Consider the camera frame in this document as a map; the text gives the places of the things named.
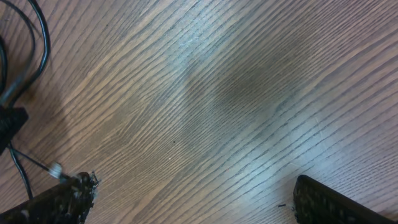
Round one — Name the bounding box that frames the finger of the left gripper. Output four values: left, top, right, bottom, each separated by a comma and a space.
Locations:
0, 106, 29, 154

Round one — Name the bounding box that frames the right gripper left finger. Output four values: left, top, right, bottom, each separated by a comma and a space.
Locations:
1, 172, 99, 224

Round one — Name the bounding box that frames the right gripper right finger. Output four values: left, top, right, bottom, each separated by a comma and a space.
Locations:
293, 175, 395, 224

